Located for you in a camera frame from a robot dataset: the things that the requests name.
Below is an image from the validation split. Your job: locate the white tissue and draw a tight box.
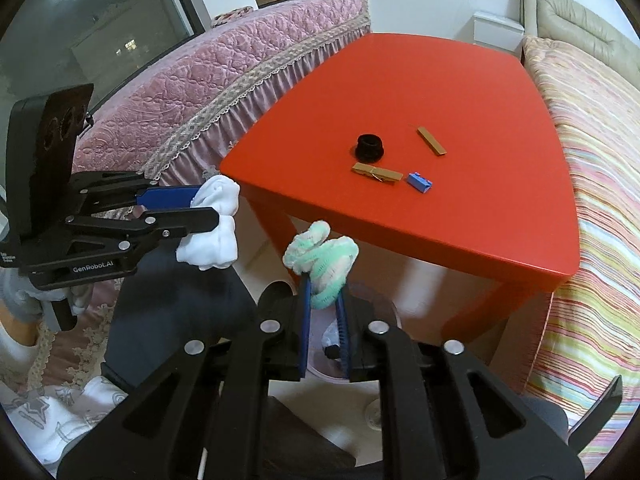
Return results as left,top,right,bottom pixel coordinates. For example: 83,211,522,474
174,173,241,272

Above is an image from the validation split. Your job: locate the green pink fuzzy wad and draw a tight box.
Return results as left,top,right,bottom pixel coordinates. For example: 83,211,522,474
282,220,359,310

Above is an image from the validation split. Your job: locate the black bottle cap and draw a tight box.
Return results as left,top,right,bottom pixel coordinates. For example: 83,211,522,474
355,133,384,164

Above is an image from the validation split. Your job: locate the blue plastic clip piece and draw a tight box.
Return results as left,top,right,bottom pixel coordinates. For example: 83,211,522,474
407,172,433,194

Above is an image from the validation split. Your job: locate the pink trash bin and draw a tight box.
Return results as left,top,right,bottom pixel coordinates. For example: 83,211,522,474
307,282,401,384

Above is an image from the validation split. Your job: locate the gloved left hand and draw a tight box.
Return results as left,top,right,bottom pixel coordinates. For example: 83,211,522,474
1,269,93,332

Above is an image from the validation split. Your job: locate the pink quilted bed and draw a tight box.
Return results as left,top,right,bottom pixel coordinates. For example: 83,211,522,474
73,0,371,185

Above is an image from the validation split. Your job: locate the striped bedspread bed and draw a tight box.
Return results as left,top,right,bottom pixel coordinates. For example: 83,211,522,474
524,37,639,472

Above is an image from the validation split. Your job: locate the dark window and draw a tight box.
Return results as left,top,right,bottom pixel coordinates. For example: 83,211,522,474
1,0,205,122

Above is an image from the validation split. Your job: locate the wooden clothespin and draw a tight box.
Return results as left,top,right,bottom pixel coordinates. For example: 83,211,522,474
352,162,404,182

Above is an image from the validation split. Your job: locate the red table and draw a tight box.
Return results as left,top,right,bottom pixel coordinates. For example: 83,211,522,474
220,34,579,341

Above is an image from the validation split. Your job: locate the flat wooden stick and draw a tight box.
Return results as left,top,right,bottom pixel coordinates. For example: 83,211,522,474
418,127,447,156

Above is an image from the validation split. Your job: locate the white nightstand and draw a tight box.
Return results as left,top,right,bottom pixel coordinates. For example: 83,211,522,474
472,11,525,56

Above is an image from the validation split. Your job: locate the beige padded headboard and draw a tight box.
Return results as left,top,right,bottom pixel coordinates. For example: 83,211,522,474
520,0,639,88

